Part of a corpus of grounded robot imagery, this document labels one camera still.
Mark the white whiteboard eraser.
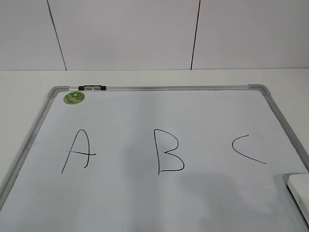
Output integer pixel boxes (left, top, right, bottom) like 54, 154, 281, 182
287, 174, 309, 224

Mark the black hanging clip on frame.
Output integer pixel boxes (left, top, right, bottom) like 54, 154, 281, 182
78, 85, 107, 91

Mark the white magnetic whiteboard, grey frame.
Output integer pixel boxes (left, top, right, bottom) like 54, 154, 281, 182
0, 90, 309, 232

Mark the round green magnet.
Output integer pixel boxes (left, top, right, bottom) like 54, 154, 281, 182
63, 91, 85, 105

